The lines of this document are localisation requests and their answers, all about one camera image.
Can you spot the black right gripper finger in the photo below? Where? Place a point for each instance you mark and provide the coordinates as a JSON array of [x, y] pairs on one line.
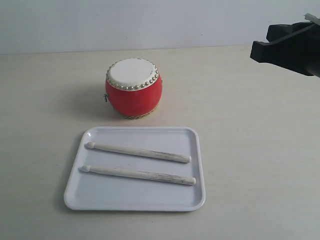
[[298, 52], [277, 31]]

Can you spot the white drumstick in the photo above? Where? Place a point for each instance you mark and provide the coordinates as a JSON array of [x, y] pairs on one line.
[[142, 175], [140, 152]]

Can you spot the small red drum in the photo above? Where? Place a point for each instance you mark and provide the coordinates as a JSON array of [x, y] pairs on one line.
[[133, 87]]

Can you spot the white rectangular plastic tray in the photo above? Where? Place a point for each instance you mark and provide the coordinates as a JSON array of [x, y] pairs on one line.
[[87, 191]]

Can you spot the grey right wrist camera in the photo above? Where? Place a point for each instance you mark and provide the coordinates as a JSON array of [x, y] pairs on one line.
[[312, 18]]

